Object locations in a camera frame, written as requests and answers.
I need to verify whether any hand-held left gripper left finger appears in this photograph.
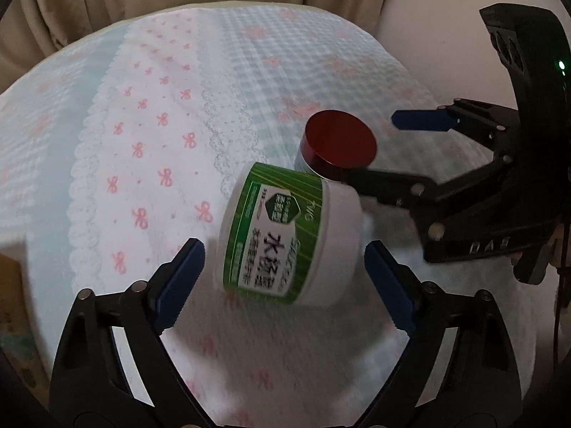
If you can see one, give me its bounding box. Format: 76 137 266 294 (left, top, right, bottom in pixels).
48 238 210 428

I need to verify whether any green label white jar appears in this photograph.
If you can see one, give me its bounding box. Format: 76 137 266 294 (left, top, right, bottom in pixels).
217 162 363 308

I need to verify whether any red-lid jar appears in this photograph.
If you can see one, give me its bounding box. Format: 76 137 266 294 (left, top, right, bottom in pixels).
294 110 378 179

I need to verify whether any person's right hand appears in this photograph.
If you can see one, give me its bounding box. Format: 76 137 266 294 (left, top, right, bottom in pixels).
551 225 571 271

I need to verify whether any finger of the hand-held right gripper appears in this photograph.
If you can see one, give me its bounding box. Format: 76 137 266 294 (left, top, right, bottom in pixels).
391 98 521 148
344 156 515 208

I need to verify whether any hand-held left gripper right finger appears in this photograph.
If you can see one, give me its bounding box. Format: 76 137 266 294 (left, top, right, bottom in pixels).
357 240 522 428

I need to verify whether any patterned white tablecloth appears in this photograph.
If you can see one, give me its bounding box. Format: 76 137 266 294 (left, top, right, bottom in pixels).
0 2 558 428

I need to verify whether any cardboard box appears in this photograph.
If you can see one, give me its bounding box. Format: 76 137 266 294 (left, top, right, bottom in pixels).
0 254 51 394

